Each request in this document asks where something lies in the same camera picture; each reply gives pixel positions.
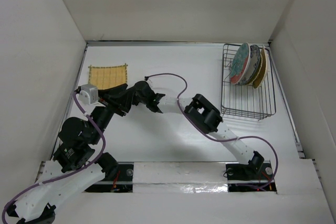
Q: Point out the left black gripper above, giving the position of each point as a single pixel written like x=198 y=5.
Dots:
x=118 y=97

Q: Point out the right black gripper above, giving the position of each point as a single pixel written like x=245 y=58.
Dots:
x=135 y=102

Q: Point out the red teal ceramic plate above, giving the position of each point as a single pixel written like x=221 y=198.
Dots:
x=240 y=63

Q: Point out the blue floral white plate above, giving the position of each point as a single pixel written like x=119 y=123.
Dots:
x=255 y=60

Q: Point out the round bamboo plate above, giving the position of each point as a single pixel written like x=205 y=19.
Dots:
x=258 y=72

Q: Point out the fan-shaped bamboo tray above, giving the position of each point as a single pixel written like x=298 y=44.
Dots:
x=264 y=69

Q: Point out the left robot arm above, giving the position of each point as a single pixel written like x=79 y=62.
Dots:
x=81 y=161

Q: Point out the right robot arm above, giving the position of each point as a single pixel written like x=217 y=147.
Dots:
x=205 y=117

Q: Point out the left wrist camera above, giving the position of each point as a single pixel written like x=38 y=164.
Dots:
x=88 y=94

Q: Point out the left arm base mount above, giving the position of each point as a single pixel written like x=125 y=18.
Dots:
x=121 y=182

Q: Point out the black wire dish rack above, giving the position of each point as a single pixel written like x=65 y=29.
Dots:
x=246 y=101

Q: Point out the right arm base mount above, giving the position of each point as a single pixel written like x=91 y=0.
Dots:
x=241 y=180

